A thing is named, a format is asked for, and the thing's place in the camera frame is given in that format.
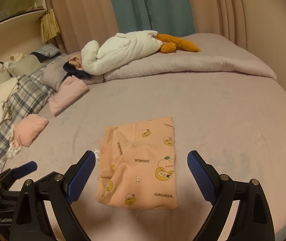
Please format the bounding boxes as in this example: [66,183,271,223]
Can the orange printed baby garment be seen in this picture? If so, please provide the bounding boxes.
[96,116,177,209]

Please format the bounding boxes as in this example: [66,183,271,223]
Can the white frilly cloth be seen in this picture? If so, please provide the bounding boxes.
[6,140,22,159]

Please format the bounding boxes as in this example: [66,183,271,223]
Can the folded salmon fleece garment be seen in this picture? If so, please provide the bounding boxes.
[12,114,49,149]

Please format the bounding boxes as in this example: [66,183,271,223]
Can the folded pink ribbed garment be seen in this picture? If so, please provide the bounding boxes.
[49,76,89,116]

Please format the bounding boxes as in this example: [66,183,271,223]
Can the grey plain pillow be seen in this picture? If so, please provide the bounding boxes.
[41,53,76,92]

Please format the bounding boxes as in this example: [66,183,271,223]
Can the beige pillow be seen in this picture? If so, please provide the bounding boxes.
[8,54,44,77]

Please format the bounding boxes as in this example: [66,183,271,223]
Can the small plush toys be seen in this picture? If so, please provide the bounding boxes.
[0,52,27,75]

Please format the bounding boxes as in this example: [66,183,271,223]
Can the dark navy garment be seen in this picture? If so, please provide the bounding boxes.
[63,62,91,80]

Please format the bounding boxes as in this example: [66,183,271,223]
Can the striped folded cloth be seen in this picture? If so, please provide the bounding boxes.
[31,44,61,63]

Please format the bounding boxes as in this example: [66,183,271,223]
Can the white goose plush toy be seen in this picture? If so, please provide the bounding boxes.
[81,30,201,76]

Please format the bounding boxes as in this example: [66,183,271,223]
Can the mauve folded duvet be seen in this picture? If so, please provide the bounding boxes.
[104,33,277,81]

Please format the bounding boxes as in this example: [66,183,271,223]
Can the teal curtain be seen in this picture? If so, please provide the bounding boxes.
[111,0,195,37]

